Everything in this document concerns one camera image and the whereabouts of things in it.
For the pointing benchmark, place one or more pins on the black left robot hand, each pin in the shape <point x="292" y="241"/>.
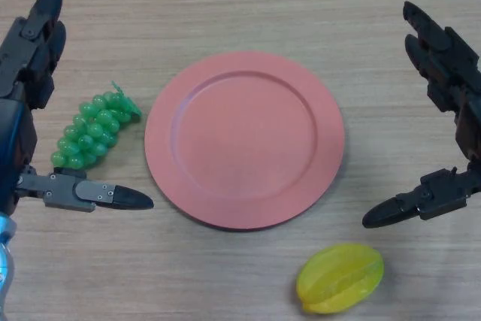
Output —
<point x="15" y="122"/>

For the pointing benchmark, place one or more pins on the green grape bunch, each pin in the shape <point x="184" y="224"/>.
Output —
<point x="90" y="133"/>

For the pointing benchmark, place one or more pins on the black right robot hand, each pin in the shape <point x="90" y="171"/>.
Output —
<point x="451" y="58"/>

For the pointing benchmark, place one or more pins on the pink round plate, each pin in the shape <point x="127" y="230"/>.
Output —
<point x="244" y="140"/>

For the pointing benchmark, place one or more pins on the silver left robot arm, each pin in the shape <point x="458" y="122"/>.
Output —
<point x="4" y="261"/>

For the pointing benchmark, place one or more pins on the yellow starfruit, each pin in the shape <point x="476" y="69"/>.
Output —
<point x="338" y="279"/>

